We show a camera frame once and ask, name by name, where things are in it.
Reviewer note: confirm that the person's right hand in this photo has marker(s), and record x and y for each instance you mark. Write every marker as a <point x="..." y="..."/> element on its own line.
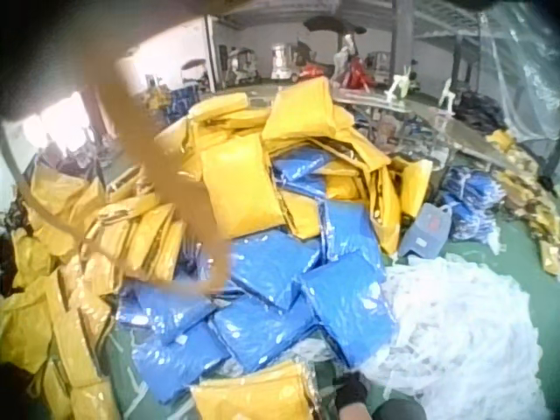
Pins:
<point x="351" y="389"/>

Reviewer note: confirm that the person's legs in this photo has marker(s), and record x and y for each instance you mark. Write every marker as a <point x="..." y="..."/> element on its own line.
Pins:
<point x="400" y="411"/>

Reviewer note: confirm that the stack of glossy yellow packets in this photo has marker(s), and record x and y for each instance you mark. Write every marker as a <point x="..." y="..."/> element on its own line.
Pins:
<point x="258" y="394"/>

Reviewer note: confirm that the heap of blue packets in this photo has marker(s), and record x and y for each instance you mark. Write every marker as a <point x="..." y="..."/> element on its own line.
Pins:
<point x="280" y="297"/>

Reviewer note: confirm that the heap of clear plastic bags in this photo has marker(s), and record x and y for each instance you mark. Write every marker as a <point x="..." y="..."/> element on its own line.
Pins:
<point x="459" y="332"/>

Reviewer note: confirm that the blue plastic stool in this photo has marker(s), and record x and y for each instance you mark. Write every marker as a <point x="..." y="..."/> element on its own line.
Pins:
<point x="426" y="232"/>

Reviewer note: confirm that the small stack of blue packets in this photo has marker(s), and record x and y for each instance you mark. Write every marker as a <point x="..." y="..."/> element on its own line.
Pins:
<point x="470" y="197"/>

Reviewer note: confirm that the large heap of yellow packets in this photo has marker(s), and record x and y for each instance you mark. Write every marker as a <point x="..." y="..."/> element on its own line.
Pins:
<point x="245" y="184"/>

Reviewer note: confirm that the heap of brownish yellow packets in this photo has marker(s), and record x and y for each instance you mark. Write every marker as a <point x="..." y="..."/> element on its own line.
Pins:
<point x="525" y="197"/>

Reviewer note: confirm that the long metal table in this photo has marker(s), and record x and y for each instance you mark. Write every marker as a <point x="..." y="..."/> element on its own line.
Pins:
<point x="420" y="118"/>

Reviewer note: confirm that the low pile of yellow packets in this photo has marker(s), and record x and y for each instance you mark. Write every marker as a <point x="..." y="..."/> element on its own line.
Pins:
<point x="87" y="245"/>

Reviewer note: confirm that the parked vehicles with black umbrella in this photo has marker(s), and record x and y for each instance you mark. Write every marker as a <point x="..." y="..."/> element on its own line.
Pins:
<point x="306" y="61"/>

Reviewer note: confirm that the distant stack of mixed packets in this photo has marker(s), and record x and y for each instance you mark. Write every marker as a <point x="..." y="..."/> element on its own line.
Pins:
<point x="175" y="100"/>

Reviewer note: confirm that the clear plastic sheet curtain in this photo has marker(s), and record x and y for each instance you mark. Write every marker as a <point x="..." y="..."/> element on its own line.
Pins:
<point x="525" y="65"/>

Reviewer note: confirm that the grey steel platform frame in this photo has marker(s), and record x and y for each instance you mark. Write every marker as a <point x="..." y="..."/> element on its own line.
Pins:
<point x="437" y="26"/>

